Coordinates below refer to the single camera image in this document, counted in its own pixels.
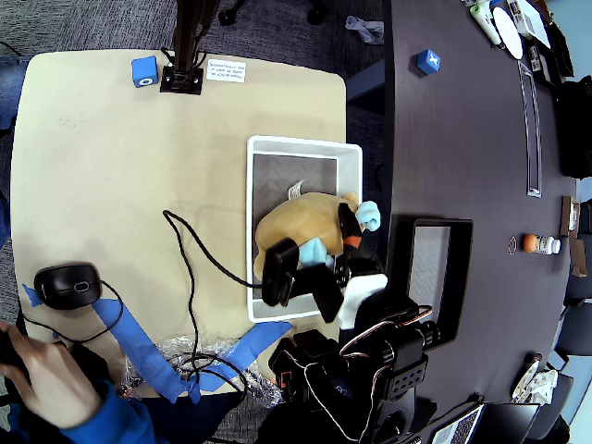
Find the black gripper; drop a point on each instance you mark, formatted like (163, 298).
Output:
(348, 269)

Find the tan plush toy blue hands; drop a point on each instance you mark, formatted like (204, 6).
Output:
(300, 217)

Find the blue sleeved right forearm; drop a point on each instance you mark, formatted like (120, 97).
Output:
(115, 421)

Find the white plastic bin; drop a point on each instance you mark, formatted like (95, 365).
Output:
(296, 143)

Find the person right hand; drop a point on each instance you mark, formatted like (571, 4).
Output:
(51, 379)

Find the grey wavy liner mat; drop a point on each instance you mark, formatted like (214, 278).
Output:
(277, 176)
(430, 259)

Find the black plastic tray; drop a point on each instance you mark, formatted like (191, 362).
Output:
(462, 259)

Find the wide blue tape strip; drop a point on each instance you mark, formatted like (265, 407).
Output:
(259, 340)

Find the orange egg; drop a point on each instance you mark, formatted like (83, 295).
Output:
(530, 242)

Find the blue foam cube X print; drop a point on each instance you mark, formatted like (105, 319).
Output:
(427, 61)

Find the white pill bottle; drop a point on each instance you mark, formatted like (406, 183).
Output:
(548, 244)

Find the clear crumpled plastic wrap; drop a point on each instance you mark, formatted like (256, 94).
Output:
(176, 344)

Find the white printed label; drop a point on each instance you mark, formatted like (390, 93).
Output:
(226, 70)

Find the grey cloth rag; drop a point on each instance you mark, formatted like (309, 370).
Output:
(367, 28)

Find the brown cardboard box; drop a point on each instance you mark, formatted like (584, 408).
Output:
(570, 216)

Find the crumpled white paper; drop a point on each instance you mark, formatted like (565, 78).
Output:
(538, 386)

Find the long blue tape strip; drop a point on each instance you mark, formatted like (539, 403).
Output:
(134, 342)

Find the dark laptop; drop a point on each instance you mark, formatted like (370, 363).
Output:
(509, 423)

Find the white tube green cap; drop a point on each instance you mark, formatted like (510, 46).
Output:
(484, 20)

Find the white round plate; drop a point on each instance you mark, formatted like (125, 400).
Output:
(508, 30)

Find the blue foam cube O print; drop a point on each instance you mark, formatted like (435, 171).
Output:
(144, 69)

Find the white box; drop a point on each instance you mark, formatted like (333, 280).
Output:
(527, 18)

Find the black computer mouse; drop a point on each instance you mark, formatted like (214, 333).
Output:
(65, 287)

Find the small blue tape piece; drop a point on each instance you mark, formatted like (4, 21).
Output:
(32, 296)

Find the black webcam with mount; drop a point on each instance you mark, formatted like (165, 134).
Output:
(279, 268)

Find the black camera stand post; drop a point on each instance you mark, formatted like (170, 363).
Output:
(187, 41)

